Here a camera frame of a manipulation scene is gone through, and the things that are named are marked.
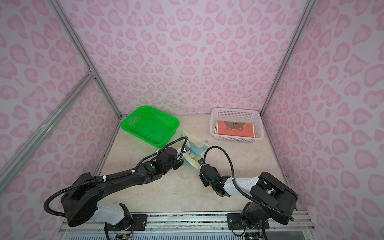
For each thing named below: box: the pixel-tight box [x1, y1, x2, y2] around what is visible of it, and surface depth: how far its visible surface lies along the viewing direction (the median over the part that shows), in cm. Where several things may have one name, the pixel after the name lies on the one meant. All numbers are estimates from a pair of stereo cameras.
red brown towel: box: [214, 120, 255, 138], surface depth 106 cm
